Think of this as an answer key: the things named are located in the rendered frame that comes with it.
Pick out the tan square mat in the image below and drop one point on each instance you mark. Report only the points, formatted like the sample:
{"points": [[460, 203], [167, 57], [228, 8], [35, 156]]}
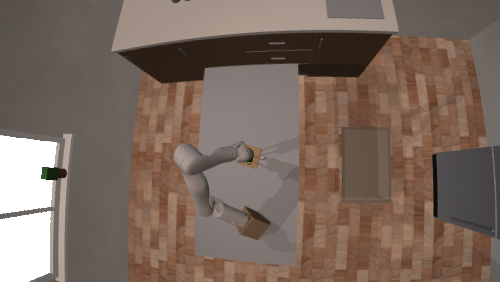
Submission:
{"points": [[257, 152]]}

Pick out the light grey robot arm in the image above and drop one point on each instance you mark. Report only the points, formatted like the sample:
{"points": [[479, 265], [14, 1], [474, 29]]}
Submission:
{"points": [[193, 163]]}

